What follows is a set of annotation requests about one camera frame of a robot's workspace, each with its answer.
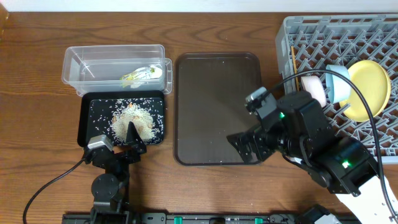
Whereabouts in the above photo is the rice food waste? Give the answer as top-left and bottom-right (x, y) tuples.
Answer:
(84, 98), (165, 146)

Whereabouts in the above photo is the wooden chopstick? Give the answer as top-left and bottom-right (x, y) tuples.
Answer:
(290, 45), (300, 91)

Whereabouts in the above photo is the black plastic tray bin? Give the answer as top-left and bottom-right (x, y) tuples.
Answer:
(77, 91), (165, 147)

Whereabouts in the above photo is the green snack wrapper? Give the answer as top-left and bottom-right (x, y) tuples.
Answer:
(120, 67), (158, 81)

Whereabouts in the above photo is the blue bowl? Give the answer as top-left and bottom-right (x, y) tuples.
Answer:
(325, 65), (351, 104)

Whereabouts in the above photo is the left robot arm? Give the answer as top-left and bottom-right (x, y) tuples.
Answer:
(82, 122), (146, 223)

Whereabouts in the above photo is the grey dishwasher rack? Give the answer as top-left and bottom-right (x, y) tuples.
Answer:
(275, 14), (397, 164)

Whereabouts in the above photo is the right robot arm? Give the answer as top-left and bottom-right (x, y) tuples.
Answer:
(227, 91), (397, 223)

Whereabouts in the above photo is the pink white bowl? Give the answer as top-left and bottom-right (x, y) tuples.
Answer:
(301, 76), (326, 107)

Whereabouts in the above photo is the yellow round plate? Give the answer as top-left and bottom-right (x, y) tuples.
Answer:
(340, 60), (391, 122)

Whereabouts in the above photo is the dark brown serving tray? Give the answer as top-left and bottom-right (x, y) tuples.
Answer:
(174, 52), (262, 166)

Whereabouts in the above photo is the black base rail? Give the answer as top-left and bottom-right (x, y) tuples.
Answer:
(61, 205), (343, 224)

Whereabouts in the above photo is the clear plastic bin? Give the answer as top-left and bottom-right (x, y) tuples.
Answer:
(62, 44), (173, 96)

